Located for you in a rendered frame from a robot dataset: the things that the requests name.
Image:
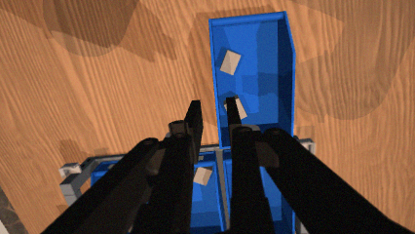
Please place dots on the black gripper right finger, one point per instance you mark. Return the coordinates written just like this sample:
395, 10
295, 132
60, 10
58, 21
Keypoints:
323, 201

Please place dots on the grey metal shelf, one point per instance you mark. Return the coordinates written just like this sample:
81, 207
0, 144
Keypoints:
70, 187

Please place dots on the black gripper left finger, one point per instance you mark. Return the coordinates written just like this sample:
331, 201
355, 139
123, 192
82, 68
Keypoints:
119, 198

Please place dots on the blue bin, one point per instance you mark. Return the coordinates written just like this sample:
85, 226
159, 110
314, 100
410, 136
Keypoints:
264, 79
207, 216
101, 171
282, 214

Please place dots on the brown block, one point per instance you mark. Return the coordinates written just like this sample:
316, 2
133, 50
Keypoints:
240, 107

